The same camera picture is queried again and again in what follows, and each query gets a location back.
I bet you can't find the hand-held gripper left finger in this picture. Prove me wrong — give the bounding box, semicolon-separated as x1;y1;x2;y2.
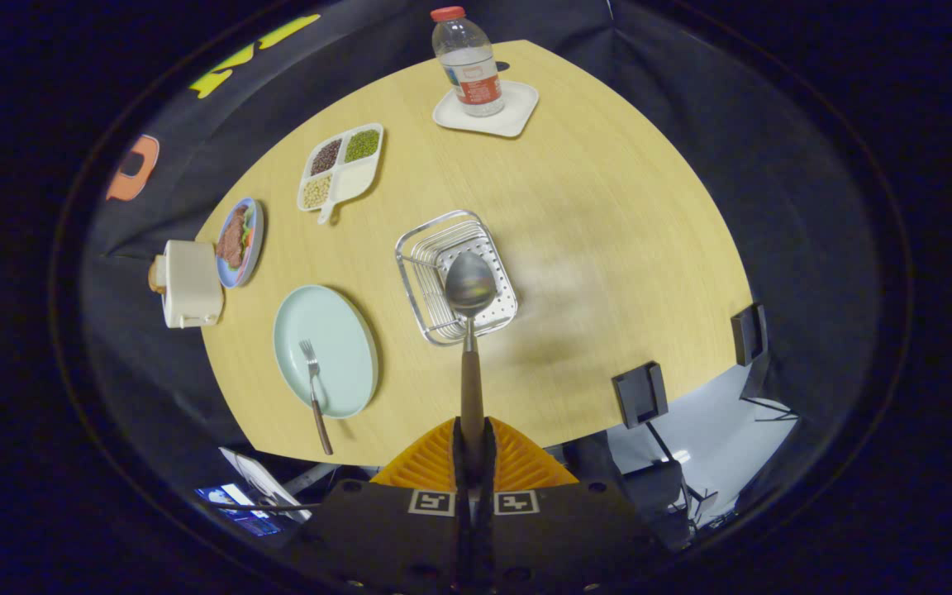
290;417;477;595

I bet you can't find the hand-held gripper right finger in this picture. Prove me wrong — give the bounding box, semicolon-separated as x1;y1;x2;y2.
476;417;667;595

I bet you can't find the metal fork wooden handle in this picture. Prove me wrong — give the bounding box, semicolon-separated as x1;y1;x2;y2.
299;339;335;456

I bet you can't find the metal spoon wooden handle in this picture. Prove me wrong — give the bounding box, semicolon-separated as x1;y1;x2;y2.
445;250;499;464

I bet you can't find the black table clamp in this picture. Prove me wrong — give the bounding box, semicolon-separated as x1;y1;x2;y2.
731;303;769;367
612;361;669;430

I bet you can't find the black stand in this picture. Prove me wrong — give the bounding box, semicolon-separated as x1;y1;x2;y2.
645;421;721;530

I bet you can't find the pale green round plate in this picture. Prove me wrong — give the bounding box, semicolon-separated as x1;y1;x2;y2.
273;285;379;420

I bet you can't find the open laptop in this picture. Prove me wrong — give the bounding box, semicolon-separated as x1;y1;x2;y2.
195;447;313;538

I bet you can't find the black tripod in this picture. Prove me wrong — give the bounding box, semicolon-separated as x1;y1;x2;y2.
739;364;799;424

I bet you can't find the blue plate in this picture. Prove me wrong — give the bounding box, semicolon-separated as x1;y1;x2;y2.
215;197;265;289

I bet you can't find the white divided dish with beans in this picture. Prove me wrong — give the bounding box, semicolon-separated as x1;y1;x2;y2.
297;123;384;226

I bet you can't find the meat and vegetables food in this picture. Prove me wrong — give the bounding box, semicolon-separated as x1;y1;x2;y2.
217;205;250;270

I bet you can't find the white toaster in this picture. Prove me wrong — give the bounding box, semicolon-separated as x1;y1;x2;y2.
161;240;226;330

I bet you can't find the white square coaster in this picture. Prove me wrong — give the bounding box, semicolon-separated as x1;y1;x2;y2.
432;79;540;139

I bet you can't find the clear water bottle red cap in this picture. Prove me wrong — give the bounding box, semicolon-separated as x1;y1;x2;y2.
430;6;506;117

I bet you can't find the metal wire basket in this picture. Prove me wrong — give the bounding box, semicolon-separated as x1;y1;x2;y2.
394;209;520;347

